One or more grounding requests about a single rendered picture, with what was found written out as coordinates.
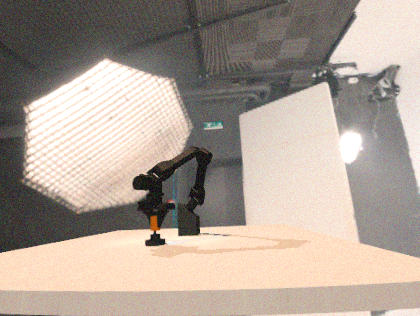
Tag orange knob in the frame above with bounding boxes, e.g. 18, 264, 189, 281
150, 216, 160, 231

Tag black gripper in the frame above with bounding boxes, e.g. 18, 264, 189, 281
137, 191, 175, 228

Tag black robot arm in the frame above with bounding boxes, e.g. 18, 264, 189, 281
132, 146, 212, 213

